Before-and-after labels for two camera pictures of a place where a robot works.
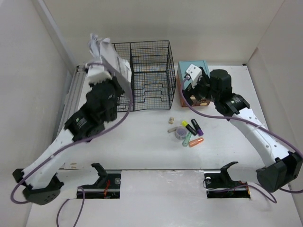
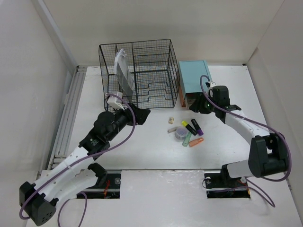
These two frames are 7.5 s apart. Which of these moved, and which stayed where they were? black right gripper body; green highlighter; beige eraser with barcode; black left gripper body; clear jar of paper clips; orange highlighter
Moved: black left gripper body; black right gripper body
Stayed: clear jar of paper clips; green highlighter; orange highlighter; beige eraser with barcode
